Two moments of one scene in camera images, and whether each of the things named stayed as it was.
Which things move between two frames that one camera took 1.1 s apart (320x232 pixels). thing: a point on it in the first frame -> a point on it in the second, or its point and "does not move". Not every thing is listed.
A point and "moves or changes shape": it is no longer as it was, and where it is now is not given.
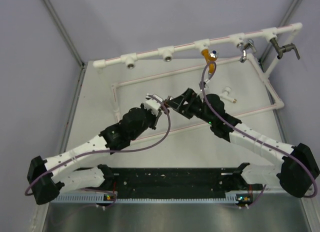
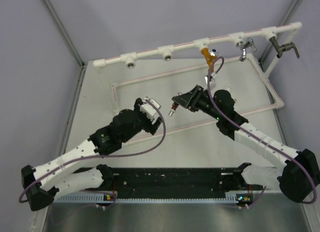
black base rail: (174, 182) does not move
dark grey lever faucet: (284, 49) does not move
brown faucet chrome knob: (166, 102) moves or changes shape
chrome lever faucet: (245, 46) does not move
